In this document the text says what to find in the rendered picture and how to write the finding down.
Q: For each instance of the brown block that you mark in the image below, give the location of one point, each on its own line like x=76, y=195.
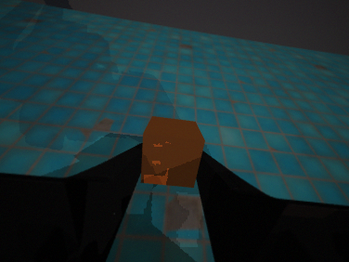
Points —
x=171, y=152

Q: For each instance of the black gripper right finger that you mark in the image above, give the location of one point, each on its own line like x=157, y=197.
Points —
x=244, y=223

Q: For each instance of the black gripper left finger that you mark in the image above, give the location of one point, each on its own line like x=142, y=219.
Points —
x=89, y=206

